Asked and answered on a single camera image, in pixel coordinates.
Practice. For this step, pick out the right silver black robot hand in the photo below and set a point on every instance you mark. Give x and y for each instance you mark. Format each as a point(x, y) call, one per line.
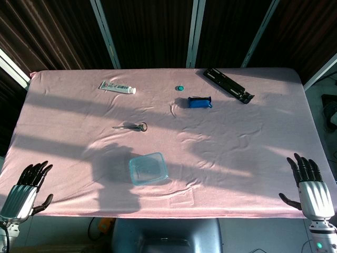
point(314, 197)

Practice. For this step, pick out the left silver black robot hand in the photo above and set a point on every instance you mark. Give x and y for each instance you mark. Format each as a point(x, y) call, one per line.
point(18, 197)

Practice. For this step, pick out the clear plastic container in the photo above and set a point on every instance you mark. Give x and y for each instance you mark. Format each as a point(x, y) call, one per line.
point(158, 180)

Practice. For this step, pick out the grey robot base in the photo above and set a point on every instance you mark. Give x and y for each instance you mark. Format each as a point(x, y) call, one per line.
point(166, 234)

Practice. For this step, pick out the black floor equipment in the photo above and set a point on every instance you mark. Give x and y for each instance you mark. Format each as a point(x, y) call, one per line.
point(330, 110)

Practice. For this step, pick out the pink tablecloth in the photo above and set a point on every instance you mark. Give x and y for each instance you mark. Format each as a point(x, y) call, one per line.
point(223, 147)

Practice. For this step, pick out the white toothpaste tube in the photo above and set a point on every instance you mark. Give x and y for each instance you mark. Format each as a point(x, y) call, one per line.
point(116, 87)

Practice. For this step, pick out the blue soft pouch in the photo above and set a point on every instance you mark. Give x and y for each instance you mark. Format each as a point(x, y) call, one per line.
point(199, 102)

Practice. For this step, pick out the teal bottle cap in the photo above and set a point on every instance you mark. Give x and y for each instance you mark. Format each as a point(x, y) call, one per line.
point(180, 88)

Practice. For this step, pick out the white frame post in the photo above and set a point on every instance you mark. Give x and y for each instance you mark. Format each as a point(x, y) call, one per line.
point(259, 34)
point(194, 34)
point(106, 34)
point(13, 68)
point(319, 73)

